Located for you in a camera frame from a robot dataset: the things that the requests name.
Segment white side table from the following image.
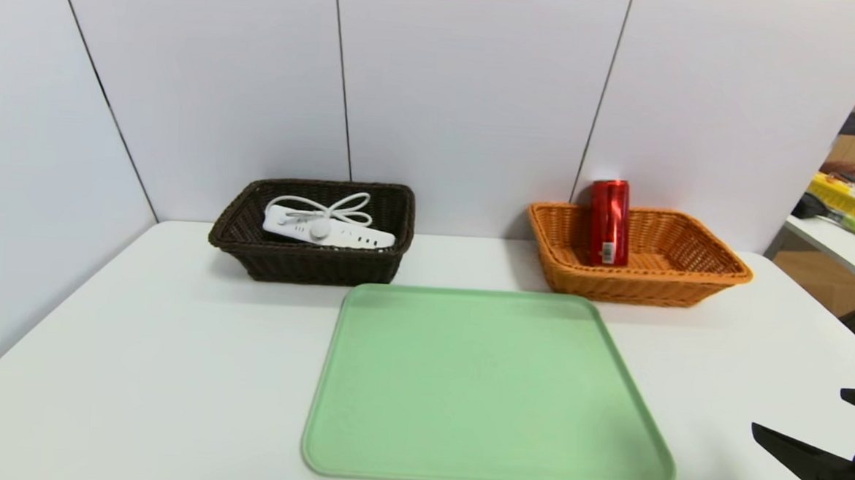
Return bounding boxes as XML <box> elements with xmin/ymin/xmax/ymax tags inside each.
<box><xmin>764</xmin><ymin>213</ymin><xmax>855</xmax><ymax>289</ymax></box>

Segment white power strip cord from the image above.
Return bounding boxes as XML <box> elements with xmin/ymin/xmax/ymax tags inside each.
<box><xmin>264</xmin><ymin>187</ymin><xmax>374</xmax><ymax>242</ymax></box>

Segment yellow cardboard box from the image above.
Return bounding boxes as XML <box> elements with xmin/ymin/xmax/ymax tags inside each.
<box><xmin>807</xmin><ymin>172</ymin><xmax>855</xmax><ymax>224</ymax></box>

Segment red drink can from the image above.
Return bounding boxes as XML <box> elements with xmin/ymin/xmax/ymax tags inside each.
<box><xmin>588</xmin><ymin>178</ymin><xmax>633</xmax><ymax>267</ymax></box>

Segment dark brown wicker basket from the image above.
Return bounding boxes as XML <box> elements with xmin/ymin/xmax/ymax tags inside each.
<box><xmin>206</xmin><ymin>174</ymin><xmax>417</xmax><ymax>290</ymax></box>

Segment green handled black brush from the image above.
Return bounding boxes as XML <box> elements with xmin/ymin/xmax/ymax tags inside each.
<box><xmin>790</xmin><ymin>192</ymin><xmax>855</xmax><ymax>251</ymax></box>

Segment white power strip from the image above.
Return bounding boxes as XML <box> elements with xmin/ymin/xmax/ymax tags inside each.
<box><xmin>262</xmin><ymin>204</ymin><xmax>398</xmax><ymax>252</ymax></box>

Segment light green plastic tray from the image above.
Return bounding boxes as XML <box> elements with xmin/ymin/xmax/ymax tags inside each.
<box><xmin>300</xmin><ymin>280</ymin><xmax>685</xmax><ymax>480</ymax></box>

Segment orange wicker basket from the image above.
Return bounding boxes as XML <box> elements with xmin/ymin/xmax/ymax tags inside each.
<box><xmin>524</xmin><ymin>200</ymin><xmax>758</xmax><ymax>311</ymax></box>

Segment dark brown background item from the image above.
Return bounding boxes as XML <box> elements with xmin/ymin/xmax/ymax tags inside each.
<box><xmin>820</xmin><ymin>160</ymin><xmax>855</xmax><ymax>184</ymax></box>

